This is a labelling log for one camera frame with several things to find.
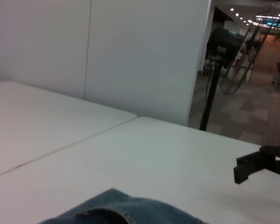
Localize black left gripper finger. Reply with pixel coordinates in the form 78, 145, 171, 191
233, 144, 280, 185

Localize blue denim shorts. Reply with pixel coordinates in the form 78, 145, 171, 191
41, 188, 209, 224

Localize metal lattice structure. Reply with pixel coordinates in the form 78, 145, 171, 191
220, 4, 280, 95

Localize black camera on stand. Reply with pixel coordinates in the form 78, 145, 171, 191
199, 27, 245, 132

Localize ring ceiling light fixture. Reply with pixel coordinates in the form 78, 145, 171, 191
251, 13, 280, 29

